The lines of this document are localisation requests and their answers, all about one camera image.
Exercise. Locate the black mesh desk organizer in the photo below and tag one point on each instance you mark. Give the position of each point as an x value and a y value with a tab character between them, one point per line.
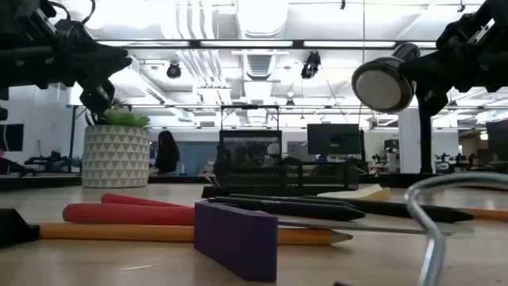
254	171

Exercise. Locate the white triangle-pattern plant pot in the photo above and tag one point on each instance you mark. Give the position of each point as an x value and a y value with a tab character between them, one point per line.
115	157

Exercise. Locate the orange pencil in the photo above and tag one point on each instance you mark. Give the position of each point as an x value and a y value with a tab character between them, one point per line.
488	214
119	232

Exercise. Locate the black lab robot arm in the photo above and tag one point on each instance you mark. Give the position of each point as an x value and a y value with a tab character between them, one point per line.
51	163

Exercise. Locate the black computer monitor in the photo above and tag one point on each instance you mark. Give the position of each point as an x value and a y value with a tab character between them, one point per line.
333	139
498	139

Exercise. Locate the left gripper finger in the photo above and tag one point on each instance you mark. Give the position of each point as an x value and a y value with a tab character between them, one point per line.
107	59
97	97

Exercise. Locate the green succulent plant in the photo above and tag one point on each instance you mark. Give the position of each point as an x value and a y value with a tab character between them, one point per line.
127	118

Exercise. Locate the person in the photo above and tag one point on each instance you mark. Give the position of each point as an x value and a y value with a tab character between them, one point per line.
167	153

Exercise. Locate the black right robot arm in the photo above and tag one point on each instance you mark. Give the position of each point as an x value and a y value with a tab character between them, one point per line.
498	10

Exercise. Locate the black wall screen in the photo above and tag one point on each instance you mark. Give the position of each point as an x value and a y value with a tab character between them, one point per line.
12	137

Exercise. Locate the yellow sticky note pad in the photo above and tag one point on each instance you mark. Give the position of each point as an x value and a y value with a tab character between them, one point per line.
365	193

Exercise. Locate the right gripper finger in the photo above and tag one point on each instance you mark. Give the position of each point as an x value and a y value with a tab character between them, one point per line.
422	69
434	101

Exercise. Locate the black pen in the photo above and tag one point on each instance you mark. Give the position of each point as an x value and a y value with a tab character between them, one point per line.
397	210
285	208
285	198

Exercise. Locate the black ceiling spotlight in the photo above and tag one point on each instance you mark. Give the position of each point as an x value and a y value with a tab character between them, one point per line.
173	70
310	65

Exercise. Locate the black gooseneck desk lamp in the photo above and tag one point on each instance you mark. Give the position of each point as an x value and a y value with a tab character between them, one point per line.
381	85

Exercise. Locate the purple eraser block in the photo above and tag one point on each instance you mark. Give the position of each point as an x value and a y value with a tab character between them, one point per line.
238	238

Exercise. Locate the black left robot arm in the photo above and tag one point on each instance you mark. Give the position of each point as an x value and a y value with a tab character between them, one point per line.
12	24

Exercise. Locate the black table frame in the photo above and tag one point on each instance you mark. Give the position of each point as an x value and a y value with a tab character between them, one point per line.
39	182

